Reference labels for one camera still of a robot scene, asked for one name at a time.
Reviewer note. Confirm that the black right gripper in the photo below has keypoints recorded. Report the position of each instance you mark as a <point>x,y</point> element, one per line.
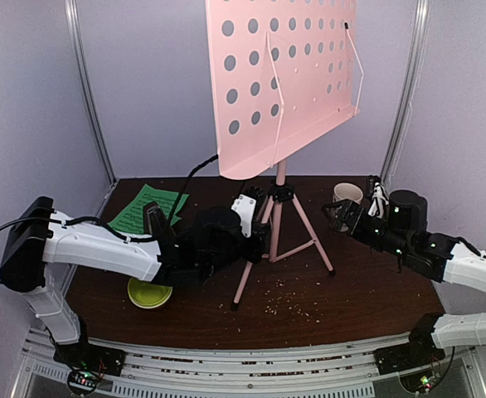
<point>352,215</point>

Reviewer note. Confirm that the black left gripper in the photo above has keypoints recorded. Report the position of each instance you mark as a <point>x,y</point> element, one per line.
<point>255,254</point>

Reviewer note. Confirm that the brown wooden metronome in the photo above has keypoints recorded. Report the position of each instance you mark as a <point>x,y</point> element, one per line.
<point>155,221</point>

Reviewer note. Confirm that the pink music stand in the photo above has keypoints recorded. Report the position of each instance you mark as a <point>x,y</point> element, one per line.
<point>283,74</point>

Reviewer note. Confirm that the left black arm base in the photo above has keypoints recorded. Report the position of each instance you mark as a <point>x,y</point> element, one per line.
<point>87,357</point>

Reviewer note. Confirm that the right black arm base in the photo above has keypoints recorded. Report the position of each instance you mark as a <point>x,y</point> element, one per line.
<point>420,350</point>

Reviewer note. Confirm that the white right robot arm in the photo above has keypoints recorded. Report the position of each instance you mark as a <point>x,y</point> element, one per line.
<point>466,270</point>

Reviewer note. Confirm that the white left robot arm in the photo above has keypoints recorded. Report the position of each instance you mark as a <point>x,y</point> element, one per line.
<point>43,236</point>

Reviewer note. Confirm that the white floral ceramic mug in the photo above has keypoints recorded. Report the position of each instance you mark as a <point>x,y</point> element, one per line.
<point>347,191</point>

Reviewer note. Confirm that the green plastic bowl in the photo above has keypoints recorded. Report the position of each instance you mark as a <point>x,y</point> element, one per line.
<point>148,296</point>

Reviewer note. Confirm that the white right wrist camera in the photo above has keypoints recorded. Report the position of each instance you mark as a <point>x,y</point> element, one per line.
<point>376,194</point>

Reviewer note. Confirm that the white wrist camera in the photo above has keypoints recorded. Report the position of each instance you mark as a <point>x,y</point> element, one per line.
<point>248,205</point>
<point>376,194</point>

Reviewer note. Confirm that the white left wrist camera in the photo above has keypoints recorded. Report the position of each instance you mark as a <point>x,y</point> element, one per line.
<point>248,205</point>

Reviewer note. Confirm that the right aluminium frame post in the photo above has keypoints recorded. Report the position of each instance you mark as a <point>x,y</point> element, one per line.
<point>411,80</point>

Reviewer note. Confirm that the aluminium frame post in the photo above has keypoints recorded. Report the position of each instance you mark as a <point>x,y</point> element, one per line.
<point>411,80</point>
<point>73,23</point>

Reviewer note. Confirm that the left aluminium frame post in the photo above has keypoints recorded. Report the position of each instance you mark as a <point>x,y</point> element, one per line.
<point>73,23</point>

